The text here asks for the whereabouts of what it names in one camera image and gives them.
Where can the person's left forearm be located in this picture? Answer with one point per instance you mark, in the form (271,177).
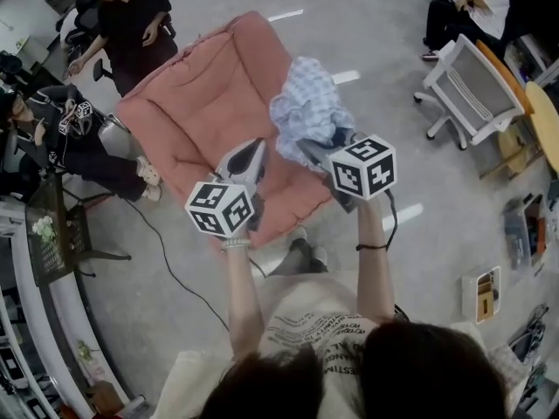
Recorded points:
(242,304)

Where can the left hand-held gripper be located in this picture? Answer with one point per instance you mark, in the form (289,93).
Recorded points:
(218,210)

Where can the person's grey trousers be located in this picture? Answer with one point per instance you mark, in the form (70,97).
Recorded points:
(290,260)

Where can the small green plant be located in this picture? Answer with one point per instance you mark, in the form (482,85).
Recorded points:
(86,351)

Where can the white curved counter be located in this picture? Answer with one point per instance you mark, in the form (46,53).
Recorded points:
(52,321)

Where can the person's cream printed shirt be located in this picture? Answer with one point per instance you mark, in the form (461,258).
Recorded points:
(305,321)

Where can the yellow round wooden table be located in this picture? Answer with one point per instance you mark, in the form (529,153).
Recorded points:
(541,116)

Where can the black wrist band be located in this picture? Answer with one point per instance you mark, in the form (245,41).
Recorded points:
(371,247)

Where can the white flower bunch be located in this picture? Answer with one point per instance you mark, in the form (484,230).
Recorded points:
(44,228)

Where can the black metal side table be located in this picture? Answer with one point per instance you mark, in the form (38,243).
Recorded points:
(48,251)

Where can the light blue plaid cloth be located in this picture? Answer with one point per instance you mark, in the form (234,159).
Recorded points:
(310,103)

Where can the person's left grey shoe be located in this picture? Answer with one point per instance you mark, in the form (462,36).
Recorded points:
(300,236)

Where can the person's grey shoe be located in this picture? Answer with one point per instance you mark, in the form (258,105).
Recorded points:
(300,236)
(319,258)

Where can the black office chair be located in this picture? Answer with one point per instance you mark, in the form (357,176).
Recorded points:
(85,15)

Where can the clear plastic storage box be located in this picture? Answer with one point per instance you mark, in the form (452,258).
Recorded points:
(522,234)

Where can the white mesh office chair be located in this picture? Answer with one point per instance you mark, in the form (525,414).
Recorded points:
(474,85)

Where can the person's right grey shoe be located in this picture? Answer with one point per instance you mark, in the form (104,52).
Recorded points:
(319,258)

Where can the person's right forearm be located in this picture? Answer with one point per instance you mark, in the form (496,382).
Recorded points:
(375,277)

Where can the pink padded sofa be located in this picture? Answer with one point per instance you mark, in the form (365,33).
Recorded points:
(196,103)

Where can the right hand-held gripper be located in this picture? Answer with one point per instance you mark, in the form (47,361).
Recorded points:
(362,168)

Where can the white open box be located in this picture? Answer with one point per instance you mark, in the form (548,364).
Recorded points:
(469,295)

